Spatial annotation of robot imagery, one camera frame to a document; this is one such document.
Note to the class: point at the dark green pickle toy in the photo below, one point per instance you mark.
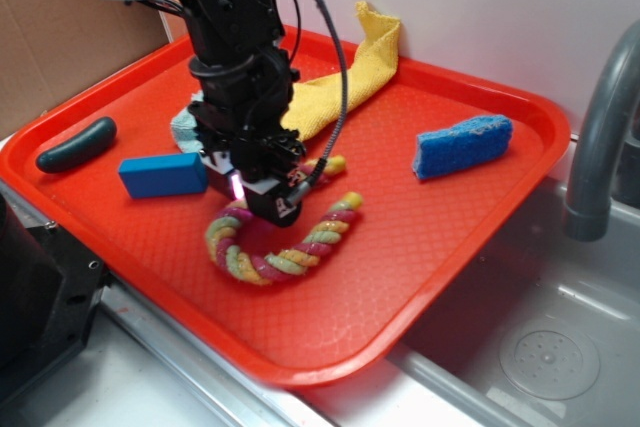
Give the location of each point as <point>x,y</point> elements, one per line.
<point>80,148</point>

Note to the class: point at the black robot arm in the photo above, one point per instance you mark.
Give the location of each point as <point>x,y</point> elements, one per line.
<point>225,32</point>

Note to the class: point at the grey faucet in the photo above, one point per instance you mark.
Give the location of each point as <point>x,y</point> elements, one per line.
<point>605,166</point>

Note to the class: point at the grey plastic sink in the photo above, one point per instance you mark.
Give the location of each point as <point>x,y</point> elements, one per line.
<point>445,371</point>

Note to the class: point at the yellow cloth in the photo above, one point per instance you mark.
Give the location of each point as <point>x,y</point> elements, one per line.
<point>318,102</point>

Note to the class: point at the blue rectangular block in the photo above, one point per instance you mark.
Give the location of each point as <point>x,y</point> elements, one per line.
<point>165,175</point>

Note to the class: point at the sink drain strainer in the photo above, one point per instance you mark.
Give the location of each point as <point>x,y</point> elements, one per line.
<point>549,364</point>

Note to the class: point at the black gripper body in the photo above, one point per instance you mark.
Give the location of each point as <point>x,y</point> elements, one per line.
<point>238,122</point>

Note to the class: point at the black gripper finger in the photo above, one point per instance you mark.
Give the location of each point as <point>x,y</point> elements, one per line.
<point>271,204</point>

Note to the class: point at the brown cardboard panel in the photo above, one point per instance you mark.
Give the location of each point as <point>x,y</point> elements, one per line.
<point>52,50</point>

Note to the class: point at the light blue cloth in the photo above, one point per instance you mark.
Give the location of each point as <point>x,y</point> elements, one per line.
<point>183,128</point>

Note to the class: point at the blue sponge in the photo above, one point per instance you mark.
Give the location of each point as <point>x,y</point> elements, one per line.
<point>464,145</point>

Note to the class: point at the red plastic tray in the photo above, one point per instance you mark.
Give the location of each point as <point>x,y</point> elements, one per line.
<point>410,240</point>

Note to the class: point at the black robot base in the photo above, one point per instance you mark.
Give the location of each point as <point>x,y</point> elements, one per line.
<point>50,287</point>

